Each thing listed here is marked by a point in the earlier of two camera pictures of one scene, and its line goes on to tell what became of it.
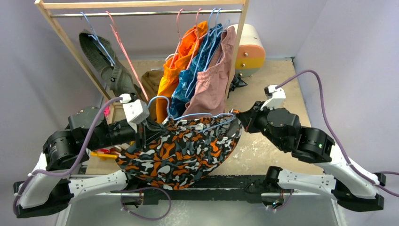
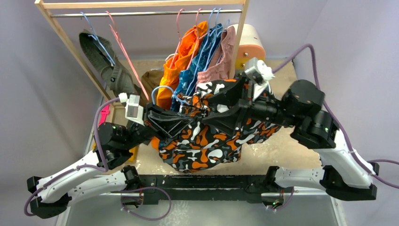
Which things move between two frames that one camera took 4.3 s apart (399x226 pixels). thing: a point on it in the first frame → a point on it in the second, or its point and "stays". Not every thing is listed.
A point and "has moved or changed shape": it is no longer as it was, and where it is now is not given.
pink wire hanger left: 128,58 stays
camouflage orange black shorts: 179,153 has moved or changed shape
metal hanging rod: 147,13 stays
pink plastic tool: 107,110 stays
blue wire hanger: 96,39 stays
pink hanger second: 197,39 stays
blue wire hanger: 202,130 has moved or changed shape
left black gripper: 140,133 → 164,122
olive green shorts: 101,54 stays
